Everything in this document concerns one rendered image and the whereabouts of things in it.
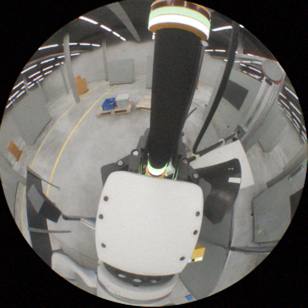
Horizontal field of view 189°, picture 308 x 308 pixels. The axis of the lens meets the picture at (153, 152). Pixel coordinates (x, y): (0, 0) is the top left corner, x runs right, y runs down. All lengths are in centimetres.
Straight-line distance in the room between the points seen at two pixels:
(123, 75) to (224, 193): 745
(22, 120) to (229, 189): 624
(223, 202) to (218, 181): 6
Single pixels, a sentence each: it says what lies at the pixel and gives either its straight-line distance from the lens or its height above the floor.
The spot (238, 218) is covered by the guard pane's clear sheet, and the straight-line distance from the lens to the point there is 91.
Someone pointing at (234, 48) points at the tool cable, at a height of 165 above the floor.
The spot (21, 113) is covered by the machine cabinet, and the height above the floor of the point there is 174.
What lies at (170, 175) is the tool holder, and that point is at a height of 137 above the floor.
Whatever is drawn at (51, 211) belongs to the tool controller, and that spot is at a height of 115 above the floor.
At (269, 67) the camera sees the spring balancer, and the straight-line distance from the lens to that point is 80.
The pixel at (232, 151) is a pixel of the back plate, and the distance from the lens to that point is 57.
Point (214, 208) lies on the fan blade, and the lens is 21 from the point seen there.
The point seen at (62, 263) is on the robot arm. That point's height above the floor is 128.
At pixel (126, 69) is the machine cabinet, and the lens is 735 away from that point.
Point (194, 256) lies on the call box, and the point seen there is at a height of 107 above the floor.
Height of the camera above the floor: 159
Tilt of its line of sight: 54 degrees down
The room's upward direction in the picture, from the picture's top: 6 degrees clockwise
